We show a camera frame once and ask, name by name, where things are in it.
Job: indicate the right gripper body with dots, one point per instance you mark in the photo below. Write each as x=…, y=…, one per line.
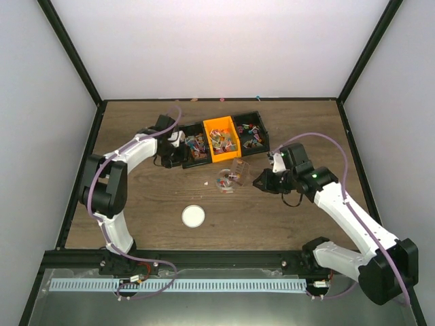
x=288, y=184

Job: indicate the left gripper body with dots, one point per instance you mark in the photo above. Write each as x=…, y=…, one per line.
x=172, y=157

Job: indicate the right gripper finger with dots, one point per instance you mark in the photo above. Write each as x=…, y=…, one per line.
x=266, y=176
x=264, y=186

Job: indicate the brown slotted scoop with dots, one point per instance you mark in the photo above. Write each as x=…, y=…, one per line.
x=241, y=174

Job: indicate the black bin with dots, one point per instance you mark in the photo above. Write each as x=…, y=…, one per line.
x=252, y=133
x=196, y=140

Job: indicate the clear plastic cup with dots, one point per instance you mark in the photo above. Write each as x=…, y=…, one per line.
x=227, y=181

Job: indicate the orange candy bin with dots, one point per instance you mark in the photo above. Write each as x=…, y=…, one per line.
x=223, y=139

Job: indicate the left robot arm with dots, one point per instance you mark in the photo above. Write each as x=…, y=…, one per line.
x=104, y=186

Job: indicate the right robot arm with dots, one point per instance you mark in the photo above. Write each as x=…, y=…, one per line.
x=383, y=265

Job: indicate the white round lid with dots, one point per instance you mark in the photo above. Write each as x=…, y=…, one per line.
x=193, y=216

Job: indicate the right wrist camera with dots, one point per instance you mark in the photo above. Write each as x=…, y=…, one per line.
x=276, y=162

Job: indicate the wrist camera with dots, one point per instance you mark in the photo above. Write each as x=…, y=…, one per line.
x=177, y=138
x=276, y=162

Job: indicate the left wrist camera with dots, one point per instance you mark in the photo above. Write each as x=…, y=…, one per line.
x=177, y=138

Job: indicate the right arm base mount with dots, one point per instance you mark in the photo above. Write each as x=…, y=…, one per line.
x=303, y=262

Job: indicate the light blue slotted rail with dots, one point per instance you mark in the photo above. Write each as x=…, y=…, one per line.
x=182, y=285

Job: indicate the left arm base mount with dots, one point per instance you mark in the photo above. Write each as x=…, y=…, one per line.
x=120, y=266

